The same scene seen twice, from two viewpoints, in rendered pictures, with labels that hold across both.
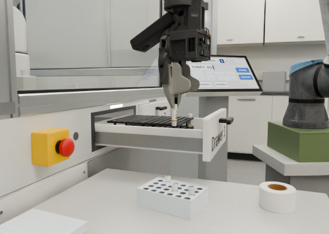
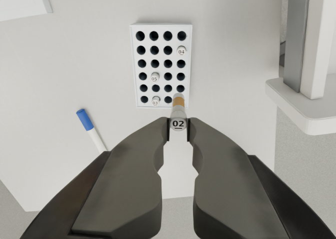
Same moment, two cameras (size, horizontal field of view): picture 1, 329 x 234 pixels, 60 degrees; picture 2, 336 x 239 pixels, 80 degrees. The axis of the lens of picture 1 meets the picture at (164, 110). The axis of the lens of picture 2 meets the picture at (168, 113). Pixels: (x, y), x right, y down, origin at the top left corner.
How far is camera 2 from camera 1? 0.64 m
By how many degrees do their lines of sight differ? 101
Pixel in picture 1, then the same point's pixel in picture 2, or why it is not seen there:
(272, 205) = not seen: hidden behind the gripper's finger
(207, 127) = (294, 118)
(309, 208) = not seen: hidden behind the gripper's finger
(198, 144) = (291, 77)
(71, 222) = not seen: outside the picture
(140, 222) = (104, 55)
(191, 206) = (139, 105)
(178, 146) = (290, 27)
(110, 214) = (94, 8)
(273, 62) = not seen: outside the picture
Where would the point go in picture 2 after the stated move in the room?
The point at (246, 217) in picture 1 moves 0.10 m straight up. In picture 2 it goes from (176, 138) to (174, 176)
